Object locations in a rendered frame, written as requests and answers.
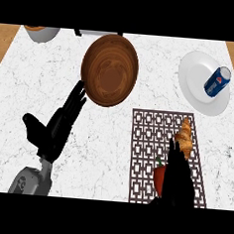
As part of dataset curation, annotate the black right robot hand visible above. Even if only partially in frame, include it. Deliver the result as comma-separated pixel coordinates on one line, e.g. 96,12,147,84
148,135,201,208

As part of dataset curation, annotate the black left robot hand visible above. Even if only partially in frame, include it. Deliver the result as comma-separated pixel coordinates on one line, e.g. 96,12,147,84
18,75,89,166

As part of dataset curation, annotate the red bell pepper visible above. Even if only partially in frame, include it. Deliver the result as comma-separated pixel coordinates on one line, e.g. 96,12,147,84
151,156,169,198

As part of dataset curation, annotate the brown patterned placemat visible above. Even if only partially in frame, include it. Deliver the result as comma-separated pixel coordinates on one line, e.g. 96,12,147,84
125,107,215,209

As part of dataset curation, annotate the brown wooden bowl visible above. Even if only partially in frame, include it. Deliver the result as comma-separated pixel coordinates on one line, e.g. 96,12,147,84
77,31,142,110

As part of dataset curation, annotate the golden croissant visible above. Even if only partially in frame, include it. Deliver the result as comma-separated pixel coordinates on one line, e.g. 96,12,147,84
172,116,195,161

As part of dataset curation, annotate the white pot with brown contents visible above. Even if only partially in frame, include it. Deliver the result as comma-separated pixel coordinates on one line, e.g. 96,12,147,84
22,25,60,46

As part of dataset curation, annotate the white round plate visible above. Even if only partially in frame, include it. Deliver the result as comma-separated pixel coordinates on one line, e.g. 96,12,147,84
174,50,234,119

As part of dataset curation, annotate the grey appliance with black feet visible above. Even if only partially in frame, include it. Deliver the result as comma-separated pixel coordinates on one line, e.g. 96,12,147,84
73,29,124,41

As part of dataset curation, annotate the blue soda can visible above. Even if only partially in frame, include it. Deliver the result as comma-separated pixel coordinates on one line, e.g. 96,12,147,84
202,64,233,100

